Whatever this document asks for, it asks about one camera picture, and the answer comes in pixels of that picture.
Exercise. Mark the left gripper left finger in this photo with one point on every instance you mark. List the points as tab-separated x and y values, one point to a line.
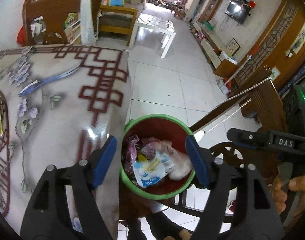
63	205

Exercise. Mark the pink snack bag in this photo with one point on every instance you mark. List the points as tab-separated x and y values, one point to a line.
132	147

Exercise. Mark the green rimmed trash bin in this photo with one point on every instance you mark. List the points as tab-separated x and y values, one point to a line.
164	133

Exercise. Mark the dark carved wooden chair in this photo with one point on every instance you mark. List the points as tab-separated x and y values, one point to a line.
250	155

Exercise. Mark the blue white wrapper in bin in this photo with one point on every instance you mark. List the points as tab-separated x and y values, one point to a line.
150	172

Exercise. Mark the white mop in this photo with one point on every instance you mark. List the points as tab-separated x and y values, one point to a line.
222	84

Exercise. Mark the low tv cabinet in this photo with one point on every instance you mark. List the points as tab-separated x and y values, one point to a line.
214	51

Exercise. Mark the patterned tablecloth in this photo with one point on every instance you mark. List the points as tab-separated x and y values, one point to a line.
58	104

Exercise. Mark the white coffee table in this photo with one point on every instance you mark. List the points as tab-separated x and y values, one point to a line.
157	24

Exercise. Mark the white towel on chair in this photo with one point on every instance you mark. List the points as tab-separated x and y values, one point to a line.
86	23

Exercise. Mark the balance bike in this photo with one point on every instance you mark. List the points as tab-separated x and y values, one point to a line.
164	3

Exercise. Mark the wooden bench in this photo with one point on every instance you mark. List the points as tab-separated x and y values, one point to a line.
117	20

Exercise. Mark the brown wooden chair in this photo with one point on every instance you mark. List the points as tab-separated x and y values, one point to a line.
55	14

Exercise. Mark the wall television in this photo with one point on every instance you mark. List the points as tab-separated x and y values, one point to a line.
238	11

